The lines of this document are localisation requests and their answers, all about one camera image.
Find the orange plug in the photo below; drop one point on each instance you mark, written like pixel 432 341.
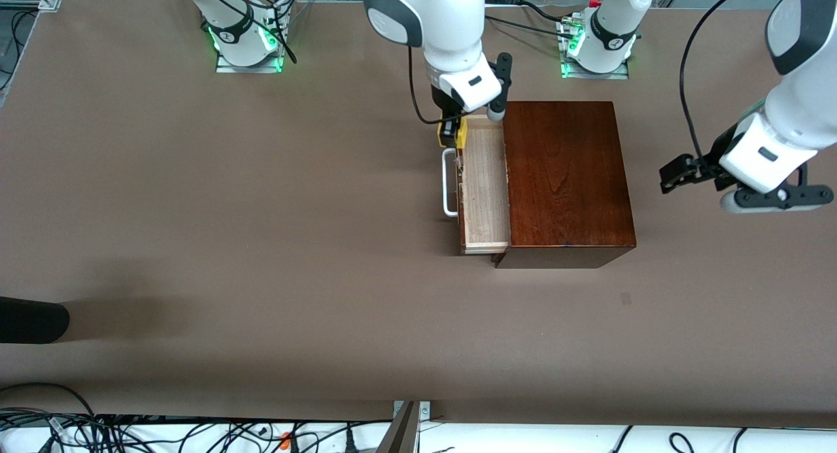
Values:
pixel 286 440

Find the grey metal bracket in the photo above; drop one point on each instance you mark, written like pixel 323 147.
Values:
pixel 402 433

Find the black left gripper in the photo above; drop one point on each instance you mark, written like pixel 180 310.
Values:
pixel 720 146

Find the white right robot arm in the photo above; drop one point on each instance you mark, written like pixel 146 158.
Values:
pixel 451 21

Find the dark brown wooden cabinet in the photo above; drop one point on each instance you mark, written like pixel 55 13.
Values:
pixel 569 185

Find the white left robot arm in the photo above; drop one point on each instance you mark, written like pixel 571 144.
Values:
pixel 798 106

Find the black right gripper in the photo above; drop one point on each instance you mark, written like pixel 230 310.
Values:
pixel 446 107

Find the yellow cube block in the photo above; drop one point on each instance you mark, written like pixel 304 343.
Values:
pixel 462 136

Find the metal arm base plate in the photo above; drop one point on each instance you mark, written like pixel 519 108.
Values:
pixel 248 68
pixel 595 76

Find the black rounded object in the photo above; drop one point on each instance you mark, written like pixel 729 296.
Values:
pixel 33 319

